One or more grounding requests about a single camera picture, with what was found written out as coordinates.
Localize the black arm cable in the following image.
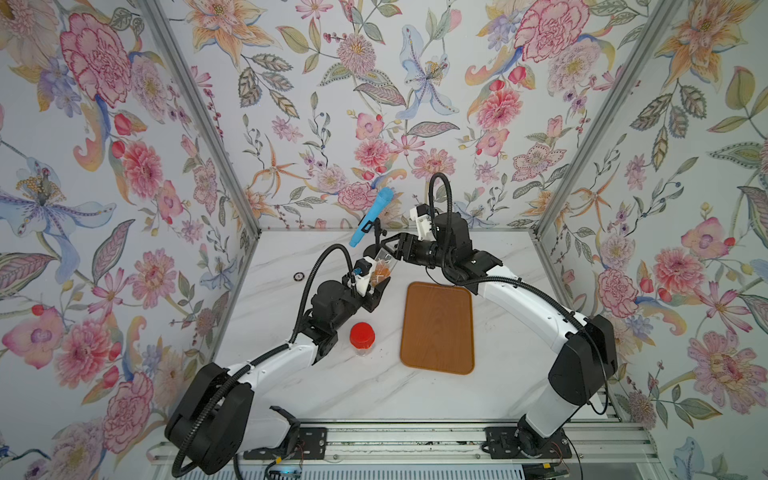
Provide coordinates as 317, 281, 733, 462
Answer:
170, 243, 356, 478
427, 172, 610, 415

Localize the aluminium frame post right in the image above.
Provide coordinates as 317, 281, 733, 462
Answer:
529, 0, 679, 240

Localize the brown wooden tray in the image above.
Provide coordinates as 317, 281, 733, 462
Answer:
400, 282, 475, 375

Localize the blue microphone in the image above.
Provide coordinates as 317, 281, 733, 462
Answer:
349, 187, 394, 247

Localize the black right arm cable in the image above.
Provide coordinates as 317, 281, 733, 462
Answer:
427, 172, 610, 415

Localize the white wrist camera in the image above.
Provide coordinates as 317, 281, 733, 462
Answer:
409, 204, 435, 241
352, 257, 376, 297

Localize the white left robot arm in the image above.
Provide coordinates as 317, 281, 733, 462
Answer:
165, 279, 390, 478

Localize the black microphone stand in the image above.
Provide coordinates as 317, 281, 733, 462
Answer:
363, 219, 387, 258

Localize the red lidded plastic jar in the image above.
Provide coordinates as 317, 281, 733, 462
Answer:
349, 322, 376, 355

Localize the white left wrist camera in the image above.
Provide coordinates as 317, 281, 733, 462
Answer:
352, 257, 376, 297

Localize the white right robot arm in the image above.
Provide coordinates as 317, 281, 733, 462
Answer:
379, 205, 618, 443

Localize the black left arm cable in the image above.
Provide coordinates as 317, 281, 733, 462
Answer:
170, 243, 356, 478

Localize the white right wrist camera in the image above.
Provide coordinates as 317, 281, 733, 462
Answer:
409, 204, 435, 241

